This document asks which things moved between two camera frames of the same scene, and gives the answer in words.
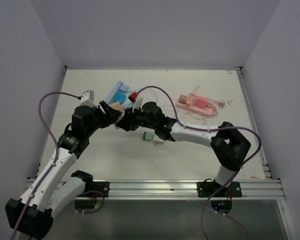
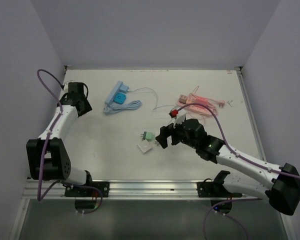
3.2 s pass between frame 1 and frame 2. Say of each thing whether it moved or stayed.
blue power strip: stayed
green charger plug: stayed
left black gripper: moved
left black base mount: stayed
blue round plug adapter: stayed
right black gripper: moved
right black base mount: stayed
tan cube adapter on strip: stayed
